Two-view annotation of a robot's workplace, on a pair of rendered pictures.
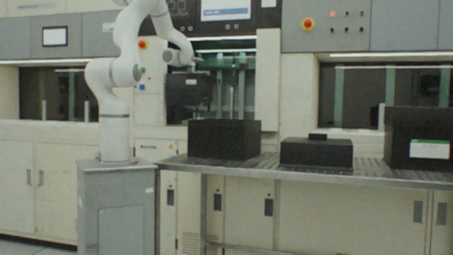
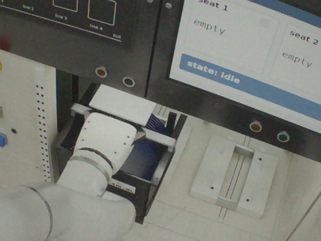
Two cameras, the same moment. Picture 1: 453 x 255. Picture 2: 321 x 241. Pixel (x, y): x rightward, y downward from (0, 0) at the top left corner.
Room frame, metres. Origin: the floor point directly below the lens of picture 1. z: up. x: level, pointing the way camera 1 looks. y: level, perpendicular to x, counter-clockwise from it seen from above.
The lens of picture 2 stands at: (1.61, 0.21, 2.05)
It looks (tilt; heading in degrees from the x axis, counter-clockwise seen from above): 50 degrees down; 353
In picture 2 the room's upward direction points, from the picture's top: 11 degrees clockwise
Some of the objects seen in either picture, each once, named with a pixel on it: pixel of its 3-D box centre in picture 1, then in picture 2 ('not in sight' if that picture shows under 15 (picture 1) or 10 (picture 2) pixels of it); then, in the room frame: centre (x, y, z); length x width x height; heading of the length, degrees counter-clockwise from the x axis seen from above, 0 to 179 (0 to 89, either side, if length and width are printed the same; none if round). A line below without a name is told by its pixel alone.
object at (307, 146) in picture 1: (317, 148); not in sight; (1.65, -0.40, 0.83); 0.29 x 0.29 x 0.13; 74
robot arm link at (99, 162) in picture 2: not in sight; (89, 168); (2.15, 0.26, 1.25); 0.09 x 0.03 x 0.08; 72
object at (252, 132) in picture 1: (225, 137); not in sight; (1.84, 0.00, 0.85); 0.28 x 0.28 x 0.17; 67
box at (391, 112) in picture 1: (422, 137); not in sight; (1.62, -0.84, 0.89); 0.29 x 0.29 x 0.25; 74
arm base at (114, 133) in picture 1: (114, 139); not in sight; (1.56, 0.45, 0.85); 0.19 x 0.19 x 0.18
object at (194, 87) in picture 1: (190, 85); (119, 147); (2.31, 0.21, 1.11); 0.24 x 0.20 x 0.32; 73
